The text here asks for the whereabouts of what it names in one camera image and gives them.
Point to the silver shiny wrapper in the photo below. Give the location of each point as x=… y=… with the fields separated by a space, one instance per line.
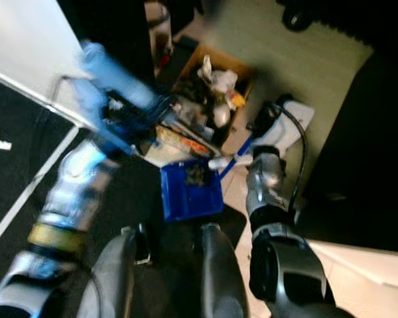
x=220 y=116

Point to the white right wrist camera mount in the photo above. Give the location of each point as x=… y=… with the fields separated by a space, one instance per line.
x=290 y=127

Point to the black caster wheel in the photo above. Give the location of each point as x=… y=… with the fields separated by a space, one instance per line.
x=297 y=16

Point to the black cabinet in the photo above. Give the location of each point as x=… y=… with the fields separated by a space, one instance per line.
x=106 y=26

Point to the white crumpled plastic bag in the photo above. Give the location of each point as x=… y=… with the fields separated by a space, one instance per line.
x=215 y=78

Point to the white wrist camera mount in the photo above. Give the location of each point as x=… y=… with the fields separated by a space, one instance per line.
x=290 y=127
x=93 y=103

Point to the brown cardboard rubbish box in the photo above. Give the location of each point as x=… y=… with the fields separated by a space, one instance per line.
x=215 y=53

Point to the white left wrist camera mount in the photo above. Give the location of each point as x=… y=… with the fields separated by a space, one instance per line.
x=93 y=103

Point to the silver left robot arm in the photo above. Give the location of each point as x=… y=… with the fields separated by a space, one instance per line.
x=73 y=199

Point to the grey left robot leg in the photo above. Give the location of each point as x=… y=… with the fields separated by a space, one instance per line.
x=113 y=278

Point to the grey right robot leg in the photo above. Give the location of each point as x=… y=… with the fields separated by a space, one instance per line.
x=225 y=278

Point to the grey robot leg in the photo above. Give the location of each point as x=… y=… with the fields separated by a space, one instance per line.
x=225 y=278
x=113 y=278

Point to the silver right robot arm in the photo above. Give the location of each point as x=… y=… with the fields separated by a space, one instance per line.
x=265 y=187

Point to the small white label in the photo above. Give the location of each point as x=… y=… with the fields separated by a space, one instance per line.
x=1 y=144

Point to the plain black floor mat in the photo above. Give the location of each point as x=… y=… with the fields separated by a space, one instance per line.
x=358 y=146

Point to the black floor mat with label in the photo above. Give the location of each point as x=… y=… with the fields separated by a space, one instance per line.
x=13 y=175

